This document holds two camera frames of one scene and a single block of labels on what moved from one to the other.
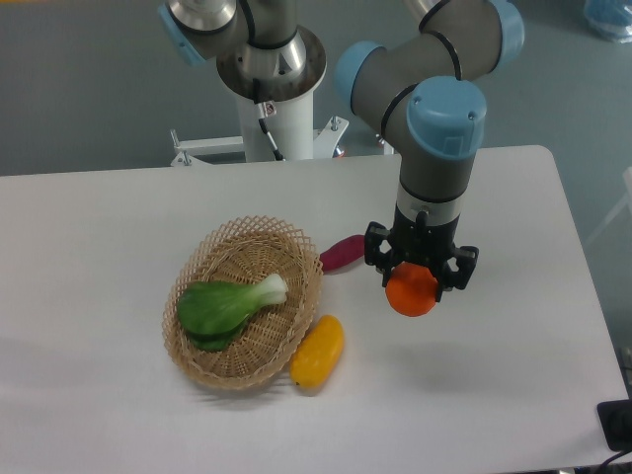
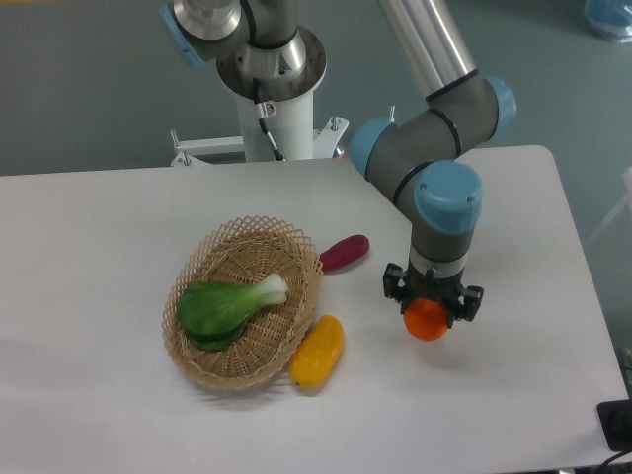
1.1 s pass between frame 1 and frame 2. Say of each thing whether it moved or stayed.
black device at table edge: stayed
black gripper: moved
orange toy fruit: moved
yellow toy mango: stayed
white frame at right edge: stayed
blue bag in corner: stayed
